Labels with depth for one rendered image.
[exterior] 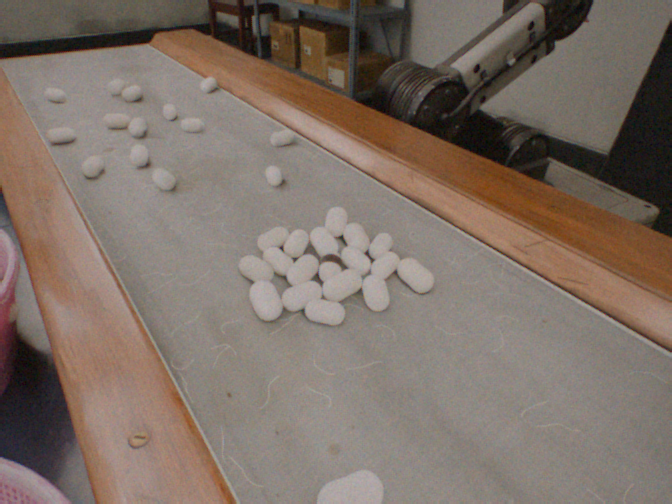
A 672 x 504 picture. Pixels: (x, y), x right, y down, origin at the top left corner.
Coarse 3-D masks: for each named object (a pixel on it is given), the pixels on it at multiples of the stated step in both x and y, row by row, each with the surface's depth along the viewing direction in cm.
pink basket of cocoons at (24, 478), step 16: (0, 464) 22; (16, 464) 22; (0, 480) 22; (16, 480) 22; (32, 480) 21; (48, 480) 22; (0, 496) 23; (16, 496) 22; (32, 496) 22; (48, 496) 21; (64, 496) 21
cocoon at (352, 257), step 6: (348, 246) 39; (354, 246) 39; (342, 252) 39; (348, 252) 38; (354, 252) 38; (360, 252) 38; (342, 258) 39; (348, 258) 38; (354, 258) 38; (360, 258) 37; (366, 258) 38; (348, 264) 38; (354, 264) 37; (360, 264) 37; (366, 264) 37; (360, 270) 37; (366, 270) 38
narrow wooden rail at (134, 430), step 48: (0, 96) 67; (0, 144) 53; (48, 192) 44; (48, 240) 38; (96, 240) 38; (48, 288) 33; (96, 288) 33; (48, 336) 30; (96, 336) 29; (144, 336) 29; (96, 384) 26; (144, 384) 26; (96, 432) 24; (144, 432) 24; (192, 432) 24; (96, 480) 22; (144, 480) 22; (192, 480) 22
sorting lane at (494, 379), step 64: (0, 64) 88; (64, 64) 90; (128, 64) 91; (128, 128) 64; (256, 128) 65; (128, 192) 50; (192, 192) 50; (256, 192) 50; (320, 192) 50; (384, 192) 50; (128, 256) 40; (192, 256) 40; (256, 256) 41; (448, 256) 41; (192, 320) 34; (256, 320) 34; (384, 320) 34; (448, 320) 34; (512, 320) 34; (576, 320) 35; (192, 384) 29; (256, 384) 29; (320, 384) 29; (384, 384) 30; (448, 384) 30; (512, 384) 30; (576, 384) 30; (640, 384) 30; (256, 448) 26; (320, 448) 26; (384, 448) 26; (448, 448) 26; (512, 448) 26; (576, 448) 26; (640, 448) 26
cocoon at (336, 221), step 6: (330, 210) 44; (336, 210) 43; (342, 210) 43; (330, 216) 42; (336, 216) 42; (342, 216) 43; (330, 222) 42; (336, 222) 42; (342, 222) 42; (330, 228) 42; (336, 228) 42; (342, 228) 42; (336, 234) 42
